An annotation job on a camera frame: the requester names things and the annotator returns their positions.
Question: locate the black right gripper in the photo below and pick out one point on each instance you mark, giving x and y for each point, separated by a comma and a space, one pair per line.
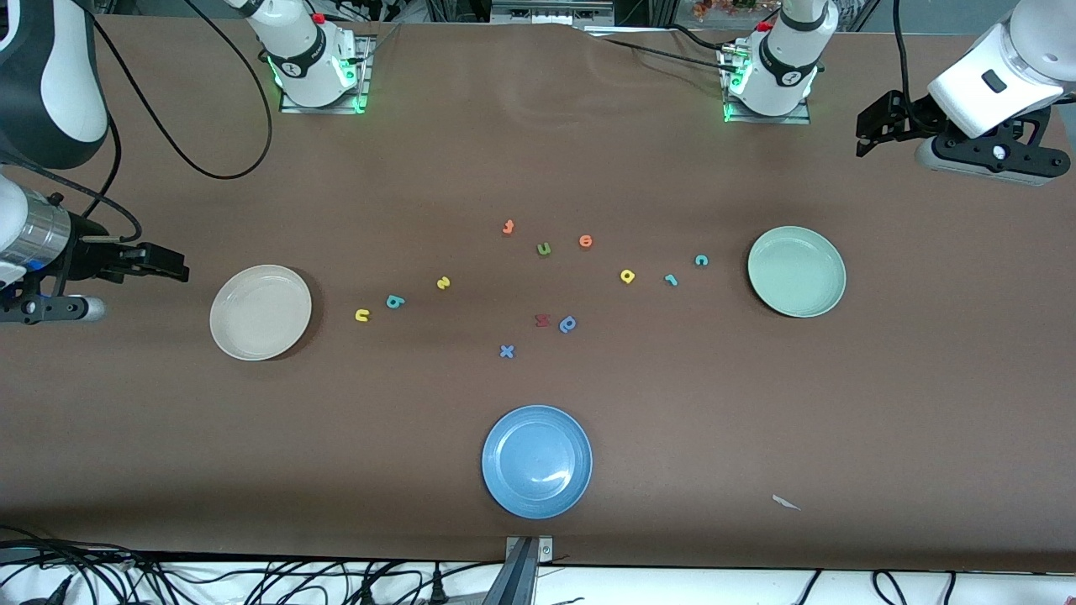
87, 253

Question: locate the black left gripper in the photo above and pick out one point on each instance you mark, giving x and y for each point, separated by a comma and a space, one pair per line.
913, 114

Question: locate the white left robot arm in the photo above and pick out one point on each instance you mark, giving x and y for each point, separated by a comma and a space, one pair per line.
777, 67

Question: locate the beige brown round plate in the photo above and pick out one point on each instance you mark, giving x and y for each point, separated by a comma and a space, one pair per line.
261, 315

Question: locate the pale green round plate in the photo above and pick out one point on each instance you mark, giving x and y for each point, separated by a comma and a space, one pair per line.
797, 273

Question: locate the brown table cover mat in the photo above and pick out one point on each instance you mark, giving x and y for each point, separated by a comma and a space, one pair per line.
168, 437

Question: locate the orange leaf decoration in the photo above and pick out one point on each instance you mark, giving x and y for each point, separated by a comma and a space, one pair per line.
714, 8

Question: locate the grey metal box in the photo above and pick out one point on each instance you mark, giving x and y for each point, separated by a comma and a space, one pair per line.
546, 13

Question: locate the blue foam letter p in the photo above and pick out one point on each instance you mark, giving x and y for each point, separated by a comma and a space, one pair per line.
573, 324

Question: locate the white paper scrap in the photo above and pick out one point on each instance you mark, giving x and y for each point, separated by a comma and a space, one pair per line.
784, 502

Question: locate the blue round plate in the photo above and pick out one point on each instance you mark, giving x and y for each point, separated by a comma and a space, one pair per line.
536, 462

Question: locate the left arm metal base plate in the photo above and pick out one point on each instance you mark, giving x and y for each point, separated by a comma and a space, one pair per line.
756, 119

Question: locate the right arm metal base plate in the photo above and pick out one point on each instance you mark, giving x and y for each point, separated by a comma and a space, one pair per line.
319, 109

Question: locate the metal camera stand bracket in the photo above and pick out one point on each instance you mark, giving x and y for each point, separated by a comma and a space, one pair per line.
525, 559

